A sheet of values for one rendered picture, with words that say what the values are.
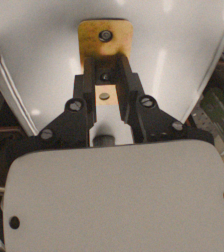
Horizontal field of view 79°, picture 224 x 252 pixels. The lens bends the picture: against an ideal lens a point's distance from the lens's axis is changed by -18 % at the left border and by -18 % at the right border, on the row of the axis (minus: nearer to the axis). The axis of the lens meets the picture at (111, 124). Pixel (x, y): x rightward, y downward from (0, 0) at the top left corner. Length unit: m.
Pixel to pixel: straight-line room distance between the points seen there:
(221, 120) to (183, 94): 0.07
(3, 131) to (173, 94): 0.29
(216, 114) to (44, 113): 0.21
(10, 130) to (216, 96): 0.33
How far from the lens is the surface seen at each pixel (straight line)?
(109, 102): 0.16
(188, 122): 0.36
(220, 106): 0.22
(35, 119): 0.20
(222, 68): 0.28
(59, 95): 0.16
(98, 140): 0.22
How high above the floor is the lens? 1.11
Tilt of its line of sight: 35 degrees down
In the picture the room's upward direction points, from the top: 173 degrees clockwise
